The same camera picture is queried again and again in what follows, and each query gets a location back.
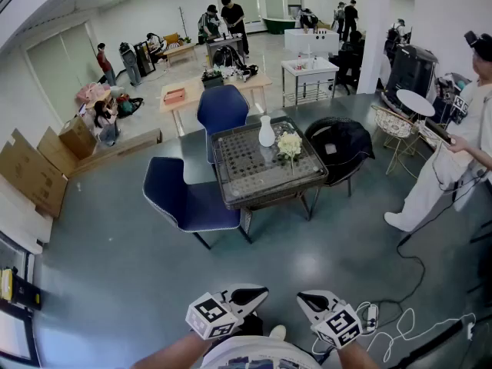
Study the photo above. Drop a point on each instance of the person's white right shoe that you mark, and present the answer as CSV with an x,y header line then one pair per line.
x,y
277,332

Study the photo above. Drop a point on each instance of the white flowers bunch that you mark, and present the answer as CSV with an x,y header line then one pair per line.
x,y
230,71

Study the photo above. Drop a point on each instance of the black wicker chair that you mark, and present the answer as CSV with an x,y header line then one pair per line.
x,y
317,129

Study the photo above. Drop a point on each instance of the white counter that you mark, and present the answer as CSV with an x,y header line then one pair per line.
x,y
307,40

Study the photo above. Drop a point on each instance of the long brown cardboard box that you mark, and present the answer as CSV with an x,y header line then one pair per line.
x,y
127,144

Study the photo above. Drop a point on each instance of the white power strip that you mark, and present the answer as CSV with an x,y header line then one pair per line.
x,y
371,315

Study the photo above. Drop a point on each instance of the white flat board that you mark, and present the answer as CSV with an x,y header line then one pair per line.
x,y
19,221

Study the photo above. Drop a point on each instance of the grey work cart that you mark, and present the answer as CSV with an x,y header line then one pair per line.
x,y
225,41

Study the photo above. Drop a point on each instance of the black upright frame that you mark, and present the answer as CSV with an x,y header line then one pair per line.
x,y
144,58

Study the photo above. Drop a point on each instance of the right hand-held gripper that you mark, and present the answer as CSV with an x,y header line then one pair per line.
x,y
338,327

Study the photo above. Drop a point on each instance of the black backpack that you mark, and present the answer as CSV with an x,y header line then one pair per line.
x,y
227,58

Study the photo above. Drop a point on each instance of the pink bags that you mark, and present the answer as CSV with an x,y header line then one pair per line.
x,y
92,92

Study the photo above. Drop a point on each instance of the white round side table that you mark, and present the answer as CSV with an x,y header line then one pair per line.
x,y
415,102

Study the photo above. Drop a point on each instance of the yellow and black device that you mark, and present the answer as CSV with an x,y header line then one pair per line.
x,y
23,292

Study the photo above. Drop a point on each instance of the yellow sofa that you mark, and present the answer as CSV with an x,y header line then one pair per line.
x,y
172,38

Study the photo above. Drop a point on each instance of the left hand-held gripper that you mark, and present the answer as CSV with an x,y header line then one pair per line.
x,y
211,315

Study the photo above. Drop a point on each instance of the light wooden work table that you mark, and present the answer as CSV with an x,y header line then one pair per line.
x,y
192,94

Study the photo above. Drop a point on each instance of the person's black trousers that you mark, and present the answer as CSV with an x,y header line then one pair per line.
x,y
251,325

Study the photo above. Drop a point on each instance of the green and black bag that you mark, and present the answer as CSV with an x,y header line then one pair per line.
x,y
128,108

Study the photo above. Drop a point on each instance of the white sink cabinet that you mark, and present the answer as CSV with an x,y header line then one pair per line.
x,y
311,67

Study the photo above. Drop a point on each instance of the glass-top wicker table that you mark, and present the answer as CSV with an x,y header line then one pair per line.
x,y
250,167

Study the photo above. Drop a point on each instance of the large black case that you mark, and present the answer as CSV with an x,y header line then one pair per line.
x,y
411,71

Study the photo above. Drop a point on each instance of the thin coat rack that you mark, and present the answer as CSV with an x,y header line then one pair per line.
x,y
182,21

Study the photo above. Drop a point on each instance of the black framed screen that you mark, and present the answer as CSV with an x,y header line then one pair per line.
x,y
13,334

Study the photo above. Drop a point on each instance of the green bathtub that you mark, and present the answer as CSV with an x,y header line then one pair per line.
x,y
278,25

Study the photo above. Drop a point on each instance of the low wooden bench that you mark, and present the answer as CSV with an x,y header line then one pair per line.
x,y
180,50

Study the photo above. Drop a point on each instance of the blue padded chair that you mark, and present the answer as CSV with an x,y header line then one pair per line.
x,y
221,110
173,190

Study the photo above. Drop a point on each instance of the flattened cardboard box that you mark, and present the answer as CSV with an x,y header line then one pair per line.
x,y
30,175
55,150

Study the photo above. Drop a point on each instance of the person's white printed shirt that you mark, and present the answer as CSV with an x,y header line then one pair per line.
x,y
261,350

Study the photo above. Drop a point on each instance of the person's right forearm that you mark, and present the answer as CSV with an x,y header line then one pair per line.
x,y
357,358

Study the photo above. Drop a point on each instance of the black jacket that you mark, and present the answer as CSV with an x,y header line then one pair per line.
x,y
346,160

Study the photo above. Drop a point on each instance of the cream flowers bouquet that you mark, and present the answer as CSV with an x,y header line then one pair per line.
x,y
289,144

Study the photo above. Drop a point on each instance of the black planter box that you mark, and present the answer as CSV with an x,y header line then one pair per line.
x,y
212,81

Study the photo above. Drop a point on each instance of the white vase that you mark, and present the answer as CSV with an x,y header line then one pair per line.
x,y
266,133

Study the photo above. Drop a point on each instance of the person's left forearm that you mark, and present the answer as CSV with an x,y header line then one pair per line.
x,y
173,354

